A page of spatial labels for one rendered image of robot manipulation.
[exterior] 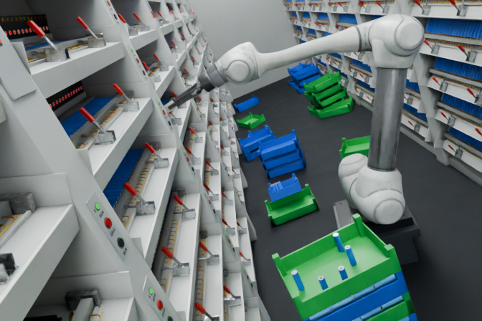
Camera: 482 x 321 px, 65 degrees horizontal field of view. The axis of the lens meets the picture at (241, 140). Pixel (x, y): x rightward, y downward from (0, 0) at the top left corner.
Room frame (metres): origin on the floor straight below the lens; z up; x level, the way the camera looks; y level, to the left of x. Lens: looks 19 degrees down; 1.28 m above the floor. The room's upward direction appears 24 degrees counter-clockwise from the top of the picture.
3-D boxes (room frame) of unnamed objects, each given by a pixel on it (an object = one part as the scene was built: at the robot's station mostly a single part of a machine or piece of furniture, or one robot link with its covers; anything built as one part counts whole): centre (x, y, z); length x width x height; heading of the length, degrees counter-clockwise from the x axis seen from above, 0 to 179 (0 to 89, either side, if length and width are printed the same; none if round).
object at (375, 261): (0.89, -0.10, 0.52); 0.30 x 0.20 x 0.08; 94
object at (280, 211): (2.06, -0.12, 0.04); 0.30 x 0.20 x 0.08; 85
